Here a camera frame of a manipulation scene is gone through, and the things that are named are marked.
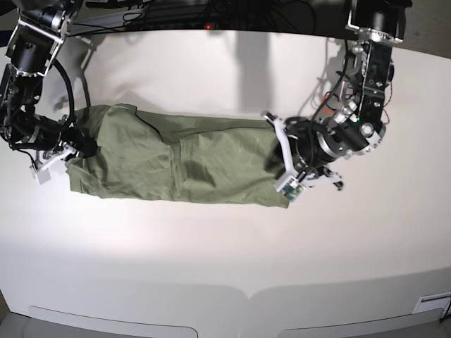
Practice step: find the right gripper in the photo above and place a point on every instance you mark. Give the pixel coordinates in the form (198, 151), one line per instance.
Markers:
(81, 145)

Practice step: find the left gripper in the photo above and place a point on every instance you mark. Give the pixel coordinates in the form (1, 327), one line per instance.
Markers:
(304, 149)

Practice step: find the green T-shirt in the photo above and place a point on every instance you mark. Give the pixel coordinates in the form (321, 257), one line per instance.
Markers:
(181, 158)

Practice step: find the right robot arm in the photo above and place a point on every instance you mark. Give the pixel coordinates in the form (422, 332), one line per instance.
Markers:
(32, 51)

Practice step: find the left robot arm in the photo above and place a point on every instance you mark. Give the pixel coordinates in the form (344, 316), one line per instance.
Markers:
(349, 120)

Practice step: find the black power strip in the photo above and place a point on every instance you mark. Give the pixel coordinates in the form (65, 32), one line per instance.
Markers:
(179, 26)

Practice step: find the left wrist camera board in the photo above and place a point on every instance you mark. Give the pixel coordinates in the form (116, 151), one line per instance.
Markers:
(289, 187)

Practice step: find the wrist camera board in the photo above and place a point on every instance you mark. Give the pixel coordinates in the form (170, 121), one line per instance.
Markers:
(289, 187)
(40, 176)

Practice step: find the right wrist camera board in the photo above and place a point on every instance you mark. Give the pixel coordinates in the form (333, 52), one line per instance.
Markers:
(40, 176)

